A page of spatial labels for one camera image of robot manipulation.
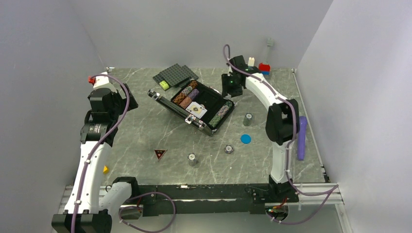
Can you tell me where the triangular all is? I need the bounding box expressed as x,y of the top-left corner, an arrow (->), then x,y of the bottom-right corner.
154,150 -> 168,161

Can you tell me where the blue round plastic disc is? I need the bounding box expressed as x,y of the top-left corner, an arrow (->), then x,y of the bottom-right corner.
240,134 -> 252,144

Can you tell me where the colourful lego train toy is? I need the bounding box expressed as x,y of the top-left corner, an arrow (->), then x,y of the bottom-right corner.
247,57 -> 271,75

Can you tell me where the yellow-green lego brick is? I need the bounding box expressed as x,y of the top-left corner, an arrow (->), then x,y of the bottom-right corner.
159,81 -> 170,91

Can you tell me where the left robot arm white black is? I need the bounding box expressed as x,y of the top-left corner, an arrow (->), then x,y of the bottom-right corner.
51,72 -> 140,233

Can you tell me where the aluminium poker case open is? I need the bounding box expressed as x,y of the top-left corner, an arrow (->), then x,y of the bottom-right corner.
148,80 -> 235,136

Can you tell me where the purple chip row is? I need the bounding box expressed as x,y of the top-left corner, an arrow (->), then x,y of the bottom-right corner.
188,89 -> 199,100

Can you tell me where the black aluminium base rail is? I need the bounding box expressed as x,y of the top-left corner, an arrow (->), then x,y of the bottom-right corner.
122,183 -> 343,216

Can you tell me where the orange brown chip row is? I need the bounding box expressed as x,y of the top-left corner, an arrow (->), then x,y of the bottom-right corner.
172,80 -> 198,104

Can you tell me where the red pink chip row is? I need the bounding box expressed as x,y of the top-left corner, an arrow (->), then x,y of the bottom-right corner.
179,96 -> 192,109

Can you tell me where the playing card deck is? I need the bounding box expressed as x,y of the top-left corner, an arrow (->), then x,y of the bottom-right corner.
185,101 -> 207,118

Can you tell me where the green blue chip row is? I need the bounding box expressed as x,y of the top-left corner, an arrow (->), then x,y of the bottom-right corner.
209,100 -> 233,128

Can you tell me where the short chip stack centre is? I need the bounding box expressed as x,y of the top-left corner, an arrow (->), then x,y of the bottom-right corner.
224,145 -> 234,154

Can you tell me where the dark grey lego baseplate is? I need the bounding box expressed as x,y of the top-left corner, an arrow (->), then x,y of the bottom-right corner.
153,64 -> 198,88

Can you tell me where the purple toy microphone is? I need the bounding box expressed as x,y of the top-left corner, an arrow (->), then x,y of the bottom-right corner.
297,116 -> 308,161

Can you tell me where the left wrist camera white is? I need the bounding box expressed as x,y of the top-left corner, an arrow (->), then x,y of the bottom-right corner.
88,72 -> 117,93

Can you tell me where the small yellow block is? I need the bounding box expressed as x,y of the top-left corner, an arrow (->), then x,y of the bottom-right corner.
103,166 -> 109,174

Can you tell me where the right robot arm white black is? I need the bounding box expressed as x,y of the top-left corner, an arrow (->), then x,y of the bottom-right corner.
222,55 -> 299,203

